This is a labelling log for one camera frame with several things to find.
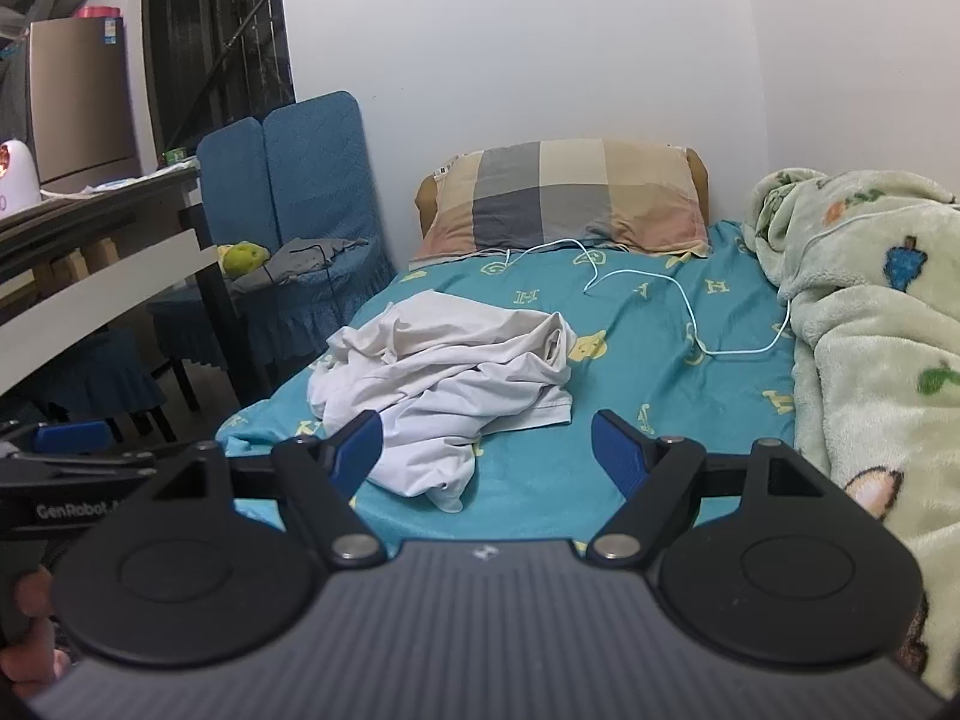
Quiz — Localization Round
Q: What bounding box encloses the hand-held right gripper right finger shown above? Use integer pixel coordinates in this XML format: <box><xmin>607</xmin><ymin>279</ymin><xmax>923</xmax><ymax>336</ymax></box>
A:
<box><xmin>586</xmin><ymin>409</ymin><xmax>833</xmax><ymax>568</ymax></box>

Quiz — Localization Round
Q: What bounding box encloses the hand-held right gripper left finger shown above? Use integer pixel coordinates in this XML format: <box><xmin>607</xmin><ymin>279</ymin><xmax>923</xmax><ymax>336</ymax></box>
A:
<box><xmin>142</xmin><ymin>409</ymin><xmax>389</xmax><ymax>569</ymax></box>

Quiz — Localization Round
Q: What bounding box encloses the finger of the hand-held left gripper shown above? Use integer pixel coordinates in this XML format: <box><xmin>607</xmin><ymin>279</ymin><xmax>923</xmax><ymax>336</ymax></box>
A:
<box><xmin>0</xmin><ymin>421</ymin><xmax>158</xmax><ymax>497</ymax></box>

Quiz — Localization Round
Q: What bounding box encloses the white garment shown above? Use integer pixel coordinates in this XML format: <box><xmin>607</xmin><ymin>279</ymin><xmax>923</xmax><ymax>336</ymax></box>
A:
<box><xmin>307</xmin><ymin>291</ymin><xmax>578</xmax><ymax>515</ymax></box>

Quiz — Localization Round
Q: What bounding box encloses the person's left hand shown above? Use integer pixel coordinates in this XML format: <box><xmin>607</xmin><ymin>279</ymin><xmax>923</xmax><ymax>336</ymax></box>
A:
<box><xmin>0</xmin><ymin>568</ymin><xmax>73</xmax><ymax>700</ymax></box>

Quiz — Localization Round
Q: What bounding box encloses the blue covered stool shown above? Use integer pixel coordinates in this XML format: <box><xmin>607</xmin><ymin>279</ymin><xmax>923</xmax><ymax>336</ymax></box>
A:
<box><xmin>26</xmin><ymin>328</ymin><xmax>167</xmax><ymax>440</ymax></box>

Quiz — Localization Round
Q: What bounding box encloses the teal printed bed sheet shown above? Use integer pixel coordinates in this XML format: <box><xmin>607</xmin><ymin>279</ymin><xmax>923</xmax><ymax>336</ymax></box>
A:
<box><xmin>214</xmin><ymin>221</ymin><xmax>800</xmax><ymax>545</ymax></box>

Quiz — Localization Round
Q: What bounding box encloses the white wooden board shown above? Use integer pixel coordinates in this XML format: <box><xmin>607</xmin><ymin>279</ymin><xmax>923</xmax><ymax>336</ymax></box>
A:
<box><xmin>0</xmin><ymin>229</ymin><xmax>220</xmax><ymax>396</ymax></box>

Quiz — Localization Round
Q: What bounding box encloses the grey cloth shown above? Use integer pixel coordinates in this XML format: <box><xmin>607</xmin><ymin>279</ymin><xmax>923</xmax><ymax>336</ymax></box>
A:
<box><xmin>229</xmin><ymin>238</ymin><xmax>370</xmax><ymax>290</ymax></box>

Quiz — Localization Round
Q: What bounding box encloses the yellow-green plush toy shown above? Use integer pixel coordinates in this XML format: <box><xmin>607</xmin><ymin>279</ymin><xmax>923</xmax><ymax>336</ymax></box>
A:
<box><xmin>217</xmin><ymin>241</ymin><xmax>272</xmax><ymax>278</ymax></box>

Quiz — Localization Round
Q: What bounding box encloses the dark table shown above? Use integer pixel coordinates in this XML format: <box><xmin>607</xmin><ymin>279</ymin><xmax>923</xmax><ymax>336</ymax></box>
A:
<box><xmin>0</xmin><ymin>165</ymin><xmax>263</xmax><ymax>410</ymax></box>

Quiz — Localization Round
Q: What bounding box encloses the checked pillow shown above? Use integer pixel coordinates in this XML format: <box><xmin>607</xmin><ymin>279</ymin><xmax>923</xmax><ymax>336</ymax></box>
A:
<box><xmin>415</xmin><ymin>139</ymin><xmax>712</xmax><ymax>265</ymax></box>

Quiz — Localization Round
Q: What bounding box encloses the white small appliance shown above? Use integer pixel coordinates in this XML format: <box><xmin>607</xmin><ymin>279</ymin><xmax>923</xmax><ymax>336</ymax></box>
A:
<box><xmin>0</xmin><ymin>139</ymin><xmax>43</xmax><ymax>220</ymax></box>

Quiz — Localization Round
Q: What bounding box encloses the green fleece blanket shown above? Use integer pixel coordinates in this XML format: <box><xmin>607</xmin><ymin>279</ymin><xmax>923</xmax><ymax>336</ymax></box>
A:
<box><xmin>742</xmin><ymin>165</ymin><xmax>960</xmax><ymax>698</ymax></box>

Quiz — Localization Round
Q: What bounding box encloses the blue covered chair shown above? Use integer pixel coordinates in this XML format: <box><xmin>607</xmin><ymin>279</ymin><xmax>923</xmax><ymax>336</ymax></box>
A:
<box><xmin>146</xmin><ymin>118</ymin><xmax>282</xmax><ymax>410</ymax></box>
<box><xmin>225</xmin><ymin>90</ymin><xmax>396</xmax><ymax>391</ymax></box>

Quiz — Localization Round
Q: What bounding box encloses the golden refrigerator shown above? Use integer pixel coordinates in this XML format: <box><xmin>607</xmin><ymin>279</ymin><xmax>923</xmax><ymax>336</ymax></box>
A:
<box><xmin>26</xmin><ymin>15</ymin><xmax>140</xmax><ymax>194</ymax></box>

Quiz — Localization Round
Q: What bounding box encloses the dark window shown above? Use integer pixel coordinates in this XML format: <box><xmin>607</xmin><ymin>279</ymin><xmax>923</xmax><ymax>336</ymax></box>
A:
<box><xmin>141</xmin><ymin>0</ymin><xmax>295</xmax><ymax>160</ymax></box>

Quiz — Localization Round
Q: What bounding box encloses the white cable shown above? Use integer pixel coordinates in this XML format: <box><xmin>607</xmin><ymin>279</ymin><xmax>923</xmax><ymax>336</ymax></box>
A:
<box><xmin>495</xmin><ymin>238</ymin><xmax>794</xmax><ymax>357</ymax></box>

